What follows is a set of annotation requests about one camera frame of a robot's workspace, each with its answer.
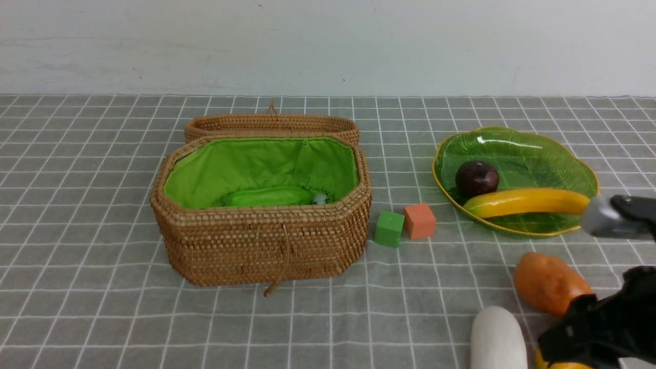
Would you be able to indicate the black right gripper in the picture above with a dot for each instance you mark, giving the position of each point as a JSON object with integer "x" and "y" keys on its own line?
{"x": 598, "y": 333}

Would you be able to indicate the orange mango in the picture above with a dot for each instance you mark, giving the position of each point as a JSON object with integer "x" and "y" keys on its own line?
{"x": 540, "y": 363}

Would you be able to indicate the orange-brown potato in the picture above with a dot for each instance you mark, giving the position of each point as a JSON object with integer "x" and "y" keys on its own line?
{"x": 548, "y": 284}

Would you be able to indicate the white radish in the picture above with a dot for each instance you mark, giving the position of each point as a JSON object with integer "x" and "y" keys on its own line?
{"x": 496, "y": 340}

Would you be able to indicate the yellow banana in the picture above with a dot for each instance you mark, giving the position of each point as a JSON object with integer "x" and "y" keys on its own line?
{"x": 526, "y": 200}

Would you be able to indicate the dark purple plum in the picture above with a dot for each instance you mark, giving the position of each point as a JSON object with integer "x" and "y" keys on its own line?
{"x": 476, "y": 177}

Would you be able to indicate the green chayote vegetable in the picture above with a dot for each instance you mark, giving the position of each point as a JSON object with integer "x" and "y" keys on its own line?
{"x": 269, "y": 197}

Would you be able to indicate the green glass leaf plate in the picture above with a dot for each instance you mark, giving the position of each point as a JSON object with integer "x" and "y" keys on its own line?
{"x": 523, "y": 160}

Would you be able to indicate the orange foam cube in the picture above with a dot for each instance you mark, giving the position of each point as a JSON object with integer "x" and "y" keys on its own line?
{"x": 420, "y": 222}

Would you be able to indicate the green foam cube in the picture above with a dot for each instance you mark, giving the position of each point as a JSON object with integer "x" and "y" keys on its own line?
{"x": 389, "y": 229}

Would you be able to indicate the woven rattan basket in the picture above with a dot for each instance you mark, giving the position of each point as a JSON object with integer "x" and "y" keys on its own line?
{"x": 212, "y": 245}

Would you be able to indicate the woven basket lid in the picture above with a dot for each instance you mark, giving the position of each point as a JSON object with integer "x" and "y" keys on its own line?
{"x": 271, "y": 122}

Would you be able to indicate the grey checkered tablecloth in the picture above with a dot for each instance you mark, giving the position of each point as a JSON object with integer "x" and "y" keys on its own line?
{"x": 86, "y": 282}

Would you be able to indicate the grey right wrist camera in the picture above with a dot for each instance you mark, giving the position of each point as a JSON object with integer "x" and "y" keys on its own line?
{"x": 622, "y": 217}

